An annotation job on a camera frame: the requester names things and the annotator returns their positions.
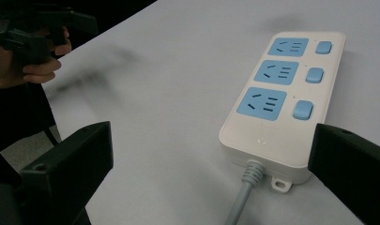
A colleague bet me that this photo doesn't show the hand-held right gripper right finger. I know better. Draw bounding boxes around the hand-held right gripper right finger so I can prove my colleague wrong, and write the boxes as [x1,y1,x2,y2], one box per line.
[308,122,380,225]

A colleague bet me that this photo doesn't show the white power strip blue sockets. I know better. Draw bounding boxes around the white power strip blue sockets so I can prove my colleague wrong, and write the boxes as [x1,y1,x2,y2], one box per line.
[219,31,347,192]

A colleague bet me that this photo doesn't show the grey power strip cable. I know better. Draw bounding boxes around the grey power strip cable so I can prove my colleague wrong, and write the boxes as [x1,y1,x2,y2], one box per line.
[224,159,266,225]

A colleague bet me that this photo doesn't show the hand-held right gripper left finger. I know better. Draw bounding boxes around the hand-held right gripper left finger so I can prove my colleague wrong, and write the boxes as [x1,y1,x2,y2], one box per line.
[19,121,114,225]

